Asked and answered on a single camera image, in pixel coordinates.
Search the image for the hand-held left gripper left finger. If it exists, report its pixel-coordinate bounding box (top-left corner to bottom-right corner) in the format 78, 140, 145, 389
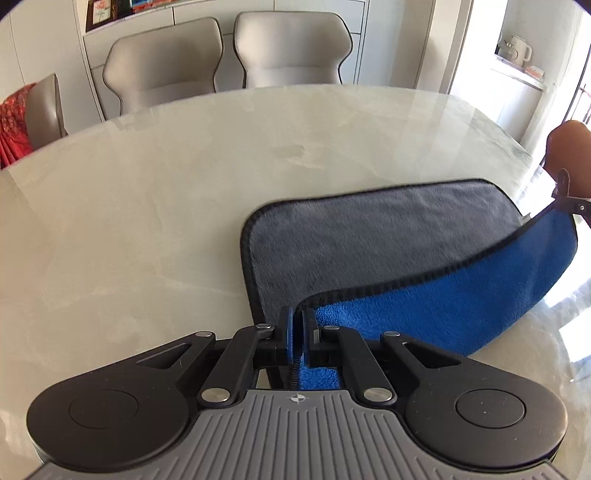
137, 306, 296, 409

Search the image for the white side counter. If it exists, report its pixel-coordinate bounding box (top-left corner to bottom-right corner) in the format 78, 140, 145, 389
488, 55, 550, 153

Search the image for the grey and blue towel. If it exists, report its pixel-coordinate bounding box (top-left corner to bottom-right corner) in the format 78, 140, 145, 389
240, 178, 579, 391

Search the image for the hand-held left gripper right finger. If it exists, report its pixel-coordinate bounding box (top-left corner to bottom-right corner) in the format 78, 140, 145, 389
301, 309, 463, 408

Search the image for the taupe upholstered chair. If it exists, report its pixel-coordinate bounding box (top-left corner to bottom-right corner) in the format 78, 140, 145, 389
24, 74, 70, 151

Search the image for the white kettle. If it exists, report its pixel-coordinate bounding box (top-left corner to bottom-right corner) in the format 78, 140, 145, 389
497, 35, 533, 68

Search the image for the red patterned cloth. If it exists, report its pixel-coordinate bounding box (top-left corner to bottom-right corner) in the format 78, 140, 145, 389
0, 83, 38, 169

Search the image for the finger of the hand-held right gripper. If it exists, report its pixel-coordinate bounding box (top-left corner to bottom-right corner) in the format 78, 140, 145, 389
552, 168, 591, 228

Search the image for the beige upholstered chair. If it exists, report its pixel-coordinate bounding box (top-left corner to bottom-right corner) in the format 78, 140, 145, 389
102, 17, 224, 121
233, 11, 353, 90

